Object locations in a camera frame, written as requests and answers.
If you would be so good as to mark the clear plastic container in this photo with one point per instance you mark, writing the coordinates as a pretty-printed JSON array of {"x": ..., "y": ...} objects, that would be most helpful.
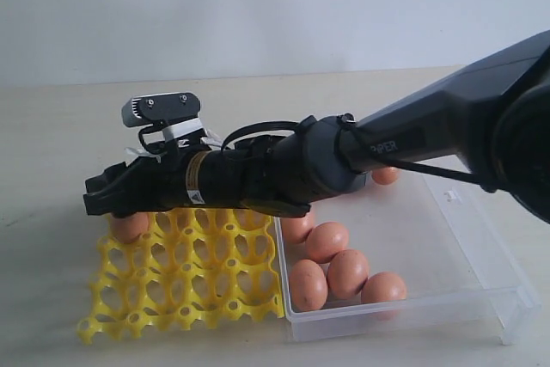
[{"x": 432, "y": 232}]

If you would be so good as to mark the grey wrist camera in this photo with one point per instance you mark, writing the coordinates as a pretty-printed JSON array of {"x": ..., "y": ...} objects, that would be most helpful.
[{"x": 160, "y": 109}]

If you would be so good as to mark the brown egg twelve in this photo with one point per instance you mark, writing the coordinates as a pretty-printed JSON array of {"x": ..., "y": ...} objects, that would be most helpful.
[{"x": 384, "y": 287}]

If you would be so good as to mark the brown egg five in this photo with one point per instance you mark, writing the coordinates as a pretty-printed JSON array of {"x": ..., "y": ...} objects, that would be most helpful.
[{"x": 129, "y": 229}]

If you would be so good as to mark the brown egg two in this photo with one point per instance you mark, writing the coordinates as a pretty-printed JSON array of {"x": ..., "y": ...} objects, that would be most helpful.
[{"x": 385, "y": 176}]

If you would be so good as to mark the yellow plastic egg tray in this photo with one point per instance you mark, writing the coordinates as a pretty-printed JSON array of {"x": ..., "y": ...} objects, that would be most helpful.
[{"x": 192, "y": 268}]

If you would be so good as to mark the brown egg eleven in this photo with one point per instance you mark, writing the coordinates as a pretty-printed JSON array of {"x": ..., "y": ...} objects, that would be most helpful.
[{"x": 308, "y": 286}]

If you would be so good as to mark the brown egg ten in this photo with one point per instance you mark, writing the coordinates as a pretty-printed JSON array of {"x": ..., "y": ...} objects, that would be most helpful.
[{"x": 348, "y": 271}]

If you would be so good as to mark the brown egg nine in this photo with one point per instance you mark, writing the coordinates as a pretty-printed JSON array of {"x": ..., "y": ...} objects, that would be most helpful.
[{"x": 325, "y": 241}]

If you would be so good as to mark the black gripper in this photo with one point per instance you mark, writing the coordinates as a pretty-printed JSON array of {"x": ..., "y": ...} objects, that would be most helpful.
[{"x": 142, "y": 185}]

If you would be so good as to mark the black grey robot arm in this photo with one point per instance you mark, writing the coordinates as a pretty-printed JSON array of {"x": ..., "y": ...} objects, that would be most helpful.
[{"x": 486, "y": 124}]

